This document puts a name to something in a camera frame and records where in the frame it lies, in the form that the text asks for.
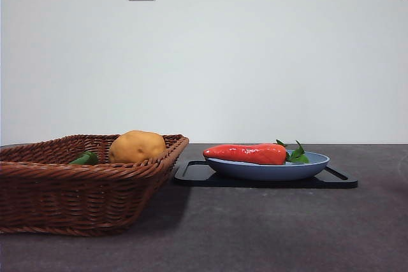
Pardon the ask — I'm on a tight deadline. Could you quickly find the orange carrot with green leaves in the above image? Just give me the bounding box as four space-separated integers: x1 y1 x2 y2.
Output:
203 140 310 166

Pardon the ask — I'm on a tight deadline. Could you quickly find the blue round plate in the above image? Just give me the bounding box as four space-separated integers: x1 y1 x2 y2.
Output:
203 150 331 182

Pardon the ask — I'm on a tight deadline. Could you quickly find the black flat tray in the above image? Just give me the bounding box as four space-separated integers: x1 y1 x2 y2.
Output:
173 159 359 189

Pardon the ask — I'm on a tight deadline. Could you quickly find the yellow-brown potato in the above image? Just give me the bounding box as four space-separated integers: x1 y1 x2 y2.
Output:
108 130 168 164

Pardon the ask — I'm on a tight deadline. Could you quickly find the green pepper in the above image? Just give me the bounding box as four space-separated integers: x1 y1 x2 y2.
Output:
68 152 99 166

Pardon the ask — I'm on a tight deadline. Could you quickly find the brown wicker basket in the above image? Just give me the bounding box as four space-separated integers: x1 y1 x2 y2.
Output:
0 134 190 238

